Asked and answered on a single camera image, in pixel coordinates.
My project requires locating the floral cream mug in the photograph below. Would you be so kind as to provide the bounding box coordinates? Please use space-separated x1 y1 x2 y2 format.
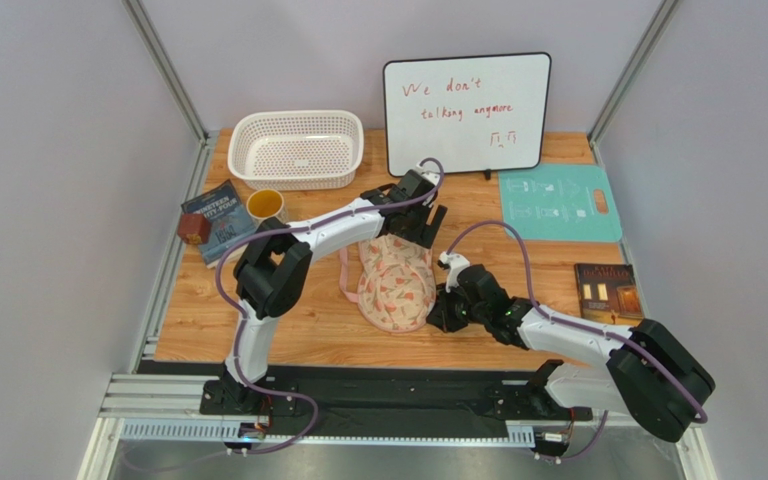
245 189 289 226

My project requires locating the dark hardcover book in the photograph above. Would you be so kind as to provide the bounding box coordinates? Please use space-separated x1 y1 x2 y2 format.
574 263 644 325

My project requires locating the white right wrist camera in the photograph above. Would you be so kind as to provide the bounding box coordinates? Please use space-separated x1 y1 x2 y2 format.
438 251 471 293

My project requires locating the aluminium frame rail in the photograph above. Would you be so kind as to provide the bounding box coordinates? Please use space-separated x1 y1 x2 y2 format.
94 372 701 451

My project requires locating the white dry-erase board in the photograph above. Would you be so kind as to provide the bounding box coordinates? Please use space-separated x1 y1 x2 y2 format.
382 52 552 177

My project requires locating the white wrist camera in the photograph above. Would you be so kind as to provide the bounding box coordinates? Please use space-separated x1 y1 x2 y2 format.
414 166 441 185
438 251 471 293

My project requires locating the white plastic perforated basket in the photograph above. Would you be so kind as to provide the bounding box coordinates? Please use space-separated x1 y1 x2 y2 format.
227 110 365 191

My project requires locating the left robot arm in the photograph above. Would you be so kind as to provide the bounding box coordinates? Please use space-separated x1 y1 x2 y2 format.
218 158 447 394

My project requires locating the blue paperback book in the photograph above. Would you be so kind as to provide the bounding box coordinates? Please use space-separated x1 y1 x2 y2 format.
181 180 257 268

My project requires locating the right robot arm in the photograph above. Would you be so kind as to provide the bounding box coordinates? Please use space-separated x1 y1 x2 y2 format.
428 264 716 442

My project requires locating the teal folding board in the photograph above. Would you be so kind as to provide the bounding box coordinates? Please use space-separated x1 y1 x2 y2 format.
498 164 623 243

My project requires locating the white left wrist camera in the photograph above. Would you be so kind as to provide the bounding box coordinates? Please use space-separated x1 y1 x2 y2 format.
414 166 441 185

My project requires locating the small red-brown cube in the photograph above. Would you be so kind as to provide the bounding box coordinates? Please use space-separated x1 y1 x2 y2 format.
176 213 212 246

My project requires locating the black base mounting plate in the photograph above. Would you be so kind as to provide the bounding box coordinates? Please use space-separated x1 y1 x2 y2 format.
199 365 594 439

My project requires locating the floral mesh laundry bag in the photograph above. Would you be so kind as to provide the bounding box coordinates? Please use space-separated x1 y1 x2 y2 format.
338 235 437 334

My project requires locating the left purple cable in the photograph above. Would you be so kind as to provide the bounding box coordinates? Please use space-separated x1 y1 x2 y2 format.
215 156 447 457

